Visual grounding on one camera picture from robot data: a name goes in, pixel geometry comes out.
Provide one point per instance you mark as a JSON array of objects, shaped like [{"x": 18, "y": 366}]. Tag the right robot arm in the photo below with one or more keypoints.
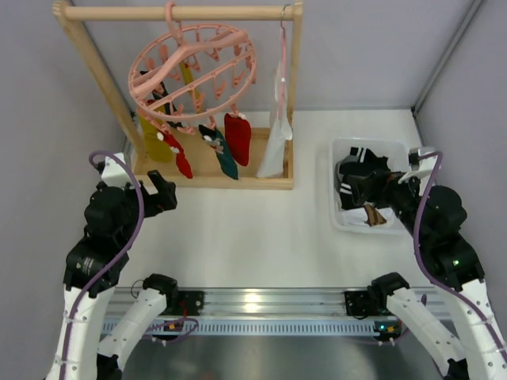
[{"x": 475, "y": 349}]

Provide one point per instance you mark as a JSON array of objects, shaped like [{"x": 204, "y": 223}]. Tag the white slotted cable duct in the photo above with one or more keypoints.
[{"x": 245, "y": 327}]

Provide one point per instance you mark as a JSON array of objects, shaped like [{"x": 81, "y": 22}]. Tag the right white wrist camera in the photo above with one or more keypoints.
[{"x": 422, "y": 161}]

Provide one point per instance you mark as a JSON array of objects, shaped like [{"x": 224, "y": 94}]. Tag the white cloth on hanger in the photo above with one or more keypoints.
[{"x": 272, "y": 164}]

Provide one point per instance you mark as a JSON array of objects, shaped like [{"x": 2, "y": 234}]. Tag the white plastic basket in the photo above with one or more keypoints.
[{"x": 355, "y": 221}]

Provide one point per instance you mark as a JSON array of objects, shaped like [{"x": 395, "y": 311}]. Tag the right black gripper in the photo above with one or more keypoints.
[{"x": 375, "y": 186}]

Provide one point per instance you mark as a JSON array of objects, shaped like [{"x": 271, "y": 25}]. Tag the dark green sock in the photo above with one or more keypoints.
[
  {"x": 215, "y": 139},
  {"x": 158, "y": 93}
]

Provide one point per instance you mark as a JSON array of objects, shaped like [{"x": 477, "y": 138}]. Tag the red sock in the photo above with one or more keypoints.
[
  {"x": 177, "y": 149},
  {"x": 238, "y": 136}
]

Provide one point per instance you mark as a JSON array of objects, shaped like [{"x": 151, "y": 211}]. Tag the wooden clothes rack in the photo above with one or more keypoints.
[{"x": 206, "y": 174}]

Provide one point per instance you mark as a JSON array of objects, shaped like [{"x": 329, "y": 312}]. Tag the pink round clip hanger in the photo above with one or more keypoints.
[{"x": 223, "y": 61}]

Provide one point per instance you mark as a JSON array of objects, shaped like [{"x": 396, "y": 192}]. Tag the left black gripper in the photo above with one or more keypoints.
[{"x": 157, "y": 196}]

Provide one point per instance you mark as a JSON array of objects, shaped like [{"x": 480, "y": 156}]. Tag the pink metal-hook hanger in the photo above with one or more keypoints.
[{"x": 282, "y": 63}]

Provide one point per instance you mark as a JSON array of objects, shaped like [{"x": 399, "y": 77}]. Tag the black white striped sock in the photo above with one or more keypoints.
[{"x": 353, "y": 178}]

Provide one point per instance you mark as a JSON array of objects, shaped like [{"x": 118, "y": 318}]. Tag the aluminium mounting rail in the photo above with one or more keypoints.
[{"x": 268, "y": 302}]

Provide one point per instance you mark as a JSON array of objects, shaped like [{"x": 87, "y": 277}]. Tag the yellow sock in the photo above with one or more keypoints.
[
  {"x": 157, "y": 150},
  {"x": 186, "y": 73}
]

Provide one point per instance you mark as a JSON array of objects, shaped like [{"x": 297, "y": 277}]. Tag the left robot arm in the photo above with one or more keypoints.
[{"x": 92, "y": 273}]

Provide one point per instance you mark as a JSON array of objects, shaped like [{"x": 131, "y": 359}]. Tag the brown patterned sock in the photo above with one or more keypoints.
[{"x": 375, "y": 216}]

